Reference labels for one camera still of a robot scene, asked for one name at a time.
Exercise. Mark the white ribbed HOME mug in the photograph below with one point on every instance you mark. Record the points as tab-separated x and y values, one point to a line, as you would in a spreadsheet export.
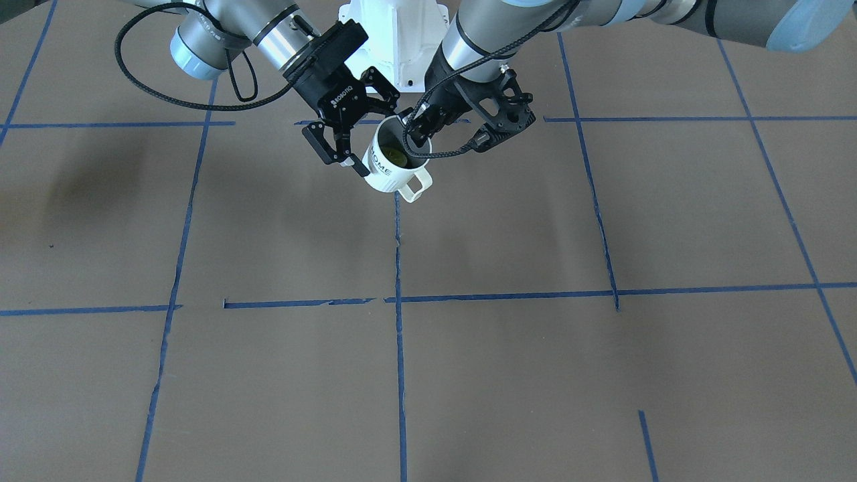
411	182

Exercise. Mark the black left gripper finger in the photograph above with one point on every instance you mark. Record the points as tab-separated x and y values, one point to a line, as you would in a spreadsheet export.
418	130

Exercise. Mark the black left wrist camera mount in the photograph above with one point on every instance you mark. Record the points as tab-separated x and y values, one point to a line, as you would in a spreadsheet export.
503	106

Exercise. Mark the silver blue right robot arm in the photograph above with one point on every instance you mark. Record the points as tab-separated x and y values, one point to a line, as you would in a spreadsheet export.
214	33

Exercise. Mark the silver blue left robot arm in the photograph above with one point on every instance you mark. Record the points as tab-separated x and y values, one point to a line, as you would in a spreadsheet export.
470	69

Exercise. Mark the white pedestal base plate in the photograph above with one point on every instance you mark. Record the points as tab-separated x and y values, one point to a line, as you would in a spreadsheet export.
403	37

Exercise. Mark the yellow green lemon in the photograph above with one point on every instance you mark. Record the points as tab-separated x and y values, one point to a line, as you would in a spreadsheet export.
396	157

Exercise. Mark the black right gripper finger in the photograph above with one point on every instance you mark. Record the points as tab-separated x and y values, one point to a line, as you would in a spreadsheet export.
314	133
371	93

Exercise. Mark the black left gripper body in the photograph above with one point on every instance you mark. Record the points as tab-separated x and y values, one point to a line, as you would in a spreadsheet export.
450	98

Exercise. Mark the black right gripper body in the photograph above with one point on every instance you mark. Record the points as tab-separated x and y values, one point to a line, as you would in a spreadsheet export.
330	96

